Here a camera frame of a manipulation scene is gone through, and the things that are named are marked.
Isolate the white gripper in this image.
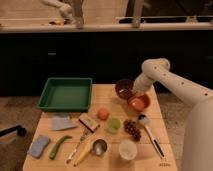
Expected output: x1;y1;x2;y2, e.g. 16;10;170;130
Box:
130;73;155;96

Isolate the dark maroon bowl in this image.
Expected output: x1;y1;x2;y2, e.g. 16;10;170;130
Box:
115;79;133;99

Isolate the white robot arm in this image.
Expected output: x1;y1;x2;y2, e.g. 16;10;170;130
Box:
133;58;213;171

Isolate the green plastic tray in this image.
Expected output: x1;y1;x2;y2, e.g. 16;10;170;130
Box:
38;78;92;112

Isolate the orange bowl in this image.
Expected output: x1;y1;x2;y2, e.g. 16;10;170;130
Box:
127;94;150;112

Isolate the bunch of dark grapes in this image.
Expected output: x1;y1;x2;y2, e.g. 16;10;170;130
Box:
123;119;141;141

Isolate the orange fruit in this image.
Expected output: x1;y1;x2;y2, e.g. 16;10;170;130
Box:
97;107;109;120

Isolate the green plastic cup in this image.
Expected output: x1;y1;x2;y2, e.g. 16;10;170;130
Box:
107;118;121;134

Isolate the brown scrub brush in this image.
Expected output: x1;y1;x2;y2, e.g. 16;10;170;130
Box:
79;114;100;133

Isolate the white plastic cup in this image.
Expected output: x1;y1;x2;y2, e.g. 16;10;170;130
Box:
118;140;138;161

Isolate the metal cup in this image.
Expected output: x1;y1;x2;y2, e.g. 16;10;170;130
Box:
92;139;108;156

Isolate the metal fork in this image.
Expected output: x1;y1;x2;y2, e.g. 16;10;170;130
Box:
66;135;86;164

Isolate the grey folded cloth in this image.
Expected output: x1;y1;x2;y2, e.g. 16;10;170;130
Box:
51;115;77;131

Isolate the green cucumber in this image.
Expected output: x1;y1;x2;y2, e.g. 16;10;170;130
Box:
49;135;72;160

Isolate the blue sponge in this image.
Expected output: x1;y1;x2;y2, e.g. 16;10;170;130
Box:
28;135;50;158

